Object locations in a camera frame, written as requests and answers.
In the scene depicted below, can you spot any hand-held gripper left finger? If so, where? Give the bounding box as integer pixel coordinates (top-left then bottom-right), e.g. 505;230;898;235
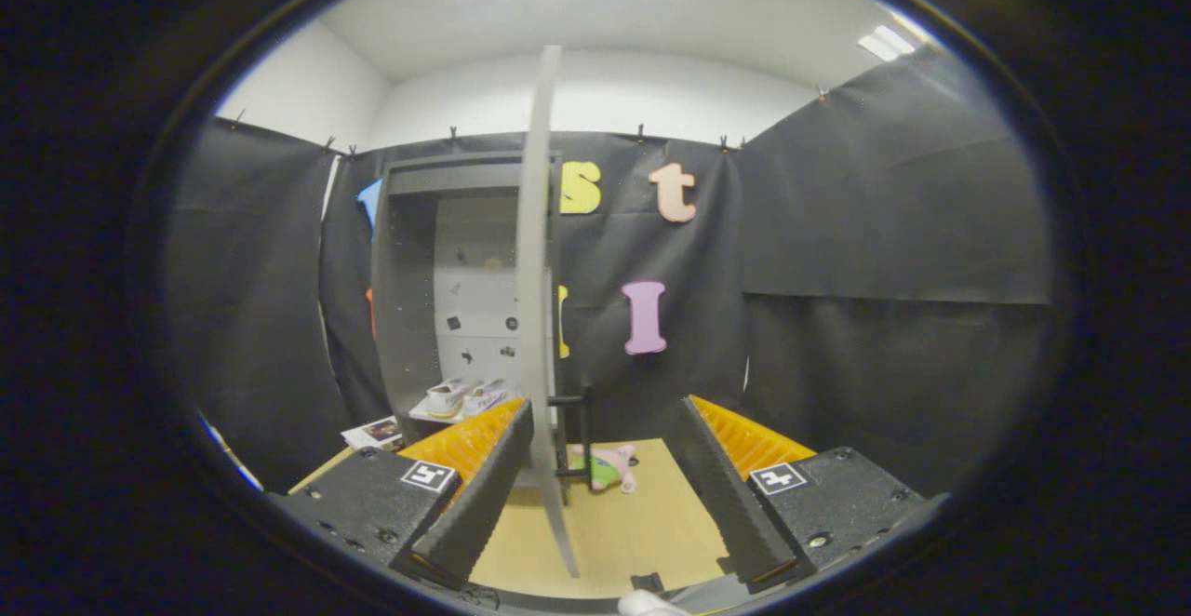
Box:
270;397;536;589

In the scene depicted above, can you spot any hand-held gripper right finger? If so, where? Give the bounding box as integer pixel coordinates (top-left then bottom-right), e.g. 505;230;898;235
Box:
672;395;950;589

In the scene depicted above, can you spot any white shoe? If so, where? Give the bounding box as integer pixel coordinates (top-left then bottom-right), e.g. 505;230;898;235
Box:
463;379;511;415
426;377;480;417

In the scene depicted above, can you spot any black cabinet door handle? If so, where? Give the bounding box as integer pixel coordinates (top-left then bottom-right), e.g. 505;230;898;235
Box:
547;385;594;479

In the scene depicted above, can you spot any grey shoe cabinet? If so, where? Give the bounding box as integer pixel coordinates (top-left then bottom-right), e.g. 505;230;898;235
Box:
370;151;564;440

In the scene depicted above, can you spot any light grey shoe cabinet door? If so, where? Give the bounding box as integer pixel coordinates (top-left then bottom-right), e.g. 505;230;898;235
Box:
516;46;580;578

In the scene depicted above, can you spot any pink and green plush toy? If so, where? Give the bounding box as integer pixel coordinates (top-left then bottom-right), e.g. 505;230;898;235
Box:
568;444;638;493

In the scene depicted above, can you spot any black backdrop cloth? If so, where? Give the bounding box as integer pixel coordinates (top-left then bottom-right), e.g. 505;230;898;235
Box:
167;44;1052;496

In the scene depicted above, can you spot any small ceiling light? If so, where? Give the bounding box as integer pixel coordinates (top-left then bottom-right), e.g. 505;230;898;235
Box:
856;25;917;63

